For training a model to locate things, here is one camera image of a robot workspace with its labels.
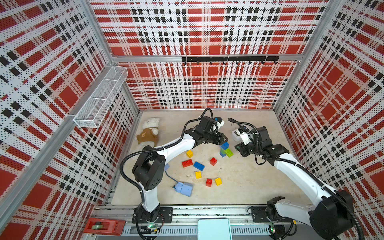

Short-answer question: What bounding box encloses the blue square lego brick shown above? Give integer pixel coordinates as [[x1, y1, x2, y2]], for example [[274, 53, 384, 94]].
[[221, 143, 230, 150]]

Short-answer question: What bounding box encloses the yellow tall lego brick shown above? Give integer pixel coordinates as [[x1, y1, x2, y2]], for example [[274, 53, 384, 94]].
[[186, 150, 193, 159]]

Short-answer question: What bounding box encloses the yellow small lego brick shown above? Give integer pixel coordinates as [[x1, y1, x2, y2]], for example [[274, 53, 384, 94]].
[[215, 177, 223, 186]]

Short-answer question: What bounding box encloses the white teddy bear brown shirt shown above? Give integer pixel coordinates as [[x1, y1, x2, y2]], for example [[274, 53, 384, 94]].
[[137, 118, 160, 147]]

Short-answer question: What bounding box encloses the light blue charger with cable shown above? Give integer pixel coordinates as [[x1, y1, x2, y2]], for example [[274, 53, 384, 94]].
[[165, 164, 194, 197]]

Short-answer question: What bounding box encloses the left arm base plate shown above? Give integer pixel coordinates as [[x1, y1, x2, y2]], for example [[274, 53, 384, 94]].
[[132, 205, 174, 224]]

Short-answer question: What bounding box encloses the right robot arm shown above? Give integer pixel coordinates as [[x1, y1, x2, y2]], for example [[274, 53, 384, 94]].
[[229, 118, 365, 240]]

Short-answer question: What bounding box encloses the red long lego brick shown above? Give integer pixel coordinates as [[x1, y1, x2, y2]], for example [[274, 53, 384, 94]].
[[182, 159, 194, 168]]

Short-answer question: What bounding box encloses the red square lego brick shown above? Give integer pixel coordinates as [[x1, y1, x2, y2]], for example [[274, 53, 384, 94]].
[[206, 179, 213, 188]]

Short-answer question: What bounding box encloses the yellow square lego brick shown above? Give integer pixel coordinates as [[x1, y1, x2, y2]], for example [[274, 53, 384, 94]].
[[195, 171, 202, 179]]

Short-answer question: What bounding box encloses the red tool box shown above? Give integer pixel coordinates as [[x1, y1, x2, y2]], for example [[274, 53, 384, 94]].
[[83, 218, 126, 236]]

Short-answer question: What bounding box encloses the white digital clock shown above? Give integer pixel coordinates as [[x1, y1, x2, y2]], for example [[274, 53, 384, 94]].
[[232, 130, 242, 143]]

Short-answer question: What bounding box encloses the light blue tray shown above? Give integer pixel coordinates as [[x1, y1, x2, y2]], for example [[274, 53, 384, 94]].
[[198, 219, 233, 240]]

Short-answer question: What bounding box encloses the red small lego brick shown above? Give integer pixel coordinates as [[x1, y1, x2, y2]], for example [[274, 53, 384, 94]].
[[210, 158, 218, 166]]

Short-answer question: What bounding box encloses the blue long lego brick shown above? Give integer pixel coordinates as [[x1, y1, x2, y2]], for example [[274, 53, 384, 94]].
[[193, 162, 205, 171]]

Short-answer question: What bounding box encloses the black hook rail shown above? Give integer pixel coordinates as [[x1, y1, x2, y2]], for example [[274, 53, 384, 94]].
[[181, 56, 280, 63]]

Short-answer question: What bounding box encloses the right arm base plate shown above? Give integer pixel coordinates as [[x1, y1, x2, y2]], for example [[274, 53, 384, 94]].
[[247, 206, 292, 223]]

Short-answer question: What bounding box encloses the lime green long lego brick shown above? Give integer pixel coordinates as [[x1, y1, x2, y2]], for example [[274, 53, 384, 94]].
[[224, 149, 234, 158]]

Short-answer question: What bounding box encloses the white wire mesh basket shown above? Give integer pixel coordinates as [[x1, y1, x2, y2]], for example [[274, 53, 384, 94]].
[[74, 66, 128, 129]]

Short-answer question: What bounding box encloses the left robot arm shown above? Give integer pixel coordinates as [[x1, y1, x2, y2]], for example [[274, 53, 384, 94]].
[[119, 108, 228, 223]]

